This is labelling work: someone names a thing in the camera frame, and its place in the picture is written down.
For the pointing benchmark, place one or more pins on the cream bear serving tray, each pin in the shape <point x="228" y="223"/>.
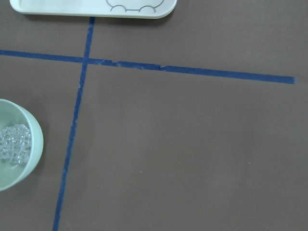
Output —
<point x="143" y="9"/>

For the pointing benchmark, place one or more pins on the light green bowl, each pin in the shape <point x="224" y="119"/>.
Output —
<point x="21" y="143"/>

